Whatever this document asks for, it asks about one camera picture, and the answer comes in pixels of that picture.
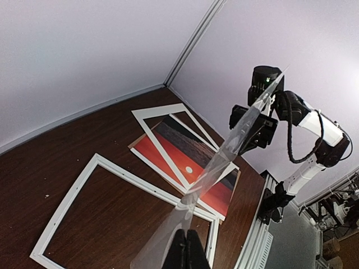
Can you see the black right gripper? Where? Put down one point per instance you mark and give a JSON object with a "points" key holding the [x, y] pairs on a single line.
{"points": [[260, 134]]}

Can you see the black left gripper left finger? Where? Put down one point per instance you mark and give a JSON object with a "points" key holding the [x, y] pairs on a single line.
{"points": [[176, 256]]}

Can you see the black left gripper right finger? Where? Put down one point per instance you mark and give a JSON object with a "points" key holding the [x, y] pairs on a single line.
{"points": [[195, 255]]}

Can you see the clear acrylic sheet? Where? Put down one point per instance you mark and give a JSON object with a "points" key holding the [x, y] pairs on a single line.
{"points": [[155, 250]]}

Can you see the white mat board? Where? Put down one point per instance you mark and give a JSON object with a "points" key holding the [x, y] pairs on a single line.
{"points": [[158, 111]]}

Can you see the white picture frame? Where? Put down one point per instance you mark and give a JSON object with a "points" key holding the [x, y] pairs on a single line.
{"points": [[37, 253]]}

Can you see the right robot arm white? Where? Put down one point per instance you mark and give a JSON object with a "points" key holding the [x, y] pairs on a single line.
{"points": [[329, 148]]}

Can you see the red and dark photo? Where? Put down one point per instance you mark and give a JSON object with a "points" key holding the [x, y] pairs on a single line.
{"points": [[181, 138]]}

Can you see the brown backing board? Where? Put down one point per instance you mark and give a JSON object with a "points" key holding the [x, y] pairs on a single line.
{"points": [[238, 179]]}

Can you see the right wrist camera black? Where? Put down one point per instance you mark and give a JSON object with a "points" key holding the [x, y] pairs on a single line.
{"points": [[262, 77]]}

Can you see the aluminium front rail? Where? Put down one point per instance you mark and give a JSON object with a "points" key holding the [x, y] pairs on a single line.
{"points": [[292, 243]]}

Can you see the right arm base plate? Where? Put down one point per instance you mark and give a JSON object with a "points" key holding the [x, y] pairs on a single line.
{"points": [[273, 204]]}

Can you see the aluminium corner post right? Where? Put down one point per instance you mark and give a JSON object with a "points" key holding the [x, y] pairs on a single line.
{"points": [[195, 37]]}

